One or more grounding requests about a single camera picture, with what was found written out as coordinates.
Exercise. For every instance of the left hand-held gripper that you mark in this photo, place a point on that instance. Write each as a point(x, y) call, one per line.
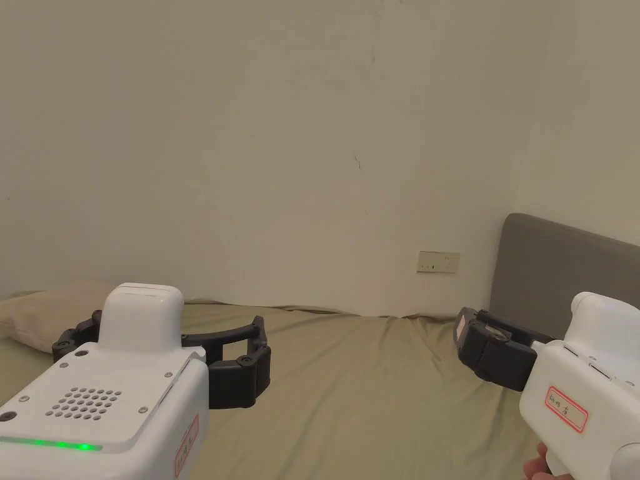
point(115, 380)

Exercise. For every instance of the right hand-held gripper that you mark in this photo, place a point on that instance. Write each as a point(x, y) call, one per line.
point(595, 380)

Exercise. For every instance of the person's right hand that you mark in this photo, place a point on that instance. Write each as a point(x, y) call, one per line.
point(536, 465)

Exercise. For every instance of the grey padded headboard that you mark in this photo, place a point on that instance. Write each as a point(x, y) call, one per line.
point(550, 270)

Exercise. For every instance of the beige pillow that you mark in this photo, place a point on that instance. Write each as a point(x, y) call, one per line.
point(30, 315)

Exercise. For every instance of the bed with pale green sheet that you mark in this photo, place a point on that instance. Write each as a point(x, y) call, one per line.
point(350, 400)

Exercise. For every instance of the white wall socket plate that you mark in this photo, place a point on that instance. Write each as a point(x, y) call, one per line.
point(438, 262)

